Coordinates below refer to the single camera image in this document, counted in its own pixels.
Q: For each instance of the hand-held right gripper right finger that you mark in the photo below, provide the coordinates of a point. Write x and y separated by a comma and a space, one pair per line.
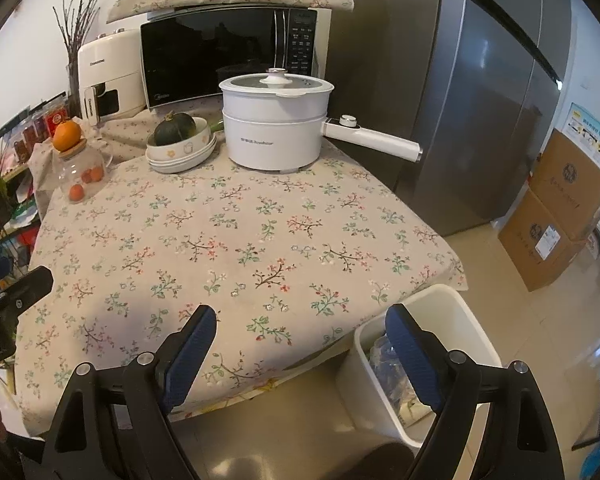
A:
415, 355

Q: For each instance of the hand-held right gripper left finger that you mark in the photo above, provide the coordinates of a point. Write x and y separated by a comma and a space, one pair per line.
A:
190, 355

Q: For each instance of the white trash bin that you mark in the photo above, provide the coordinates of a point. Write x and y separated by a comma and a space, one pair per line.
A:
460, 320

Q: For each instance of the red plastic bag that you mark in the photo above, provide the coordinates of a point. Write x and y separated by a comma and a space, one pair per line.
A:
27, 237

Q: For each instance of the small orange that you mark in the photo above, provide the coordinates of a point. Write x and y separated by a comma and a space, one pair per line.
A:
76, 193
97, 173
87, 176

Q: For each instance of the glass jar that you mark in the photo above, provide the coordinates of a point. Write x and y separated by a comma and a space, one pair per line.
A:
82, 162

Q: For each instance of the cork jar lid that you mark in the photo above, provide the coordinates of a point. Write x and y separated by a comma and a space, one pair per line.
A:
71, 151

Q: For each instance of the row of spice jars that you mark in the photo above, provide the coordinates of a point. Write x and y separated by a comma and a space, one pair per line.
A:
35, 127

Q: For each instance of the large orange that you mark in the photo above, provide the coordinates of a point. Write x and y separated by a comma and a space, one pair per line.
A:
67, 135

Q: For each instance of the floral tablecloth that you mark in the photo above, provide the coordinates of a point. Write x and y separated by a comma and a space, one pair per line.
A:
280, 225

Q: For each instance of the cardboard box with white label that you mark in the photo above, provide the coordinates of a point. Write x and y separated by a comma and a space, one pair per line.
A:
535, 250

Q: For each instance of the white bowl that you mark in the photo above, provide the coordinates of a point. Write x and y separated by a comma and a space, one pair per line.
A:
195, 164

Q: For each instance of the dark green squash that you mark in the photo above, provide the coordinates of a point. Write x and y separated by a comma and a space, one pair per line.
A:
174, 130

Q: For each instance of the white electric pot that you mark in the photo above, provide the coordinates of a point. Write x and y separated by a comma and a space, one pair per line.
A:
270, 140

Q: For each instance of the green vegetable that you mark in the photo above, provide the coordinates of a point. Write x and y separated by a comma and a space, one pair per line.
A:
215, 126

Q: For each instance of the cream air fryer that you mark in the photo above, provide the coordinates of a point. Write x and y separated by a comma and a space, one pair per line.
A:
110, 60

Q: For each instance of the grey refrigerator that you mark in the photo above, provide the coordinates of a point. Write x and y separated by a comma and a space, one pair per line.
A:
480, 110

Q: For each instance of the dried branches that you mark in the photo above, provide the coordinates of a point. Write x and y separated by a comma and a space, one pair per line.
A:
77, 30

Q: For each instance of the blue and white poster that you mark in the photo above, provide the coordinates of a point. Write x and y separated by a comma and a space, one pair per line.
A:
592, 135

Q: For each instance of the white pot lid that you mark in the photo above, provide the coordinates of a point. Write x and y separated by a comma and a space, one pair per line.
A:
275, 80

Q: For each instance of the black and white microwave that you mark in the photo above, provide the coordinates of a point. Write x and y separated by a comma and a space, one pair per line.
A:
210, 55

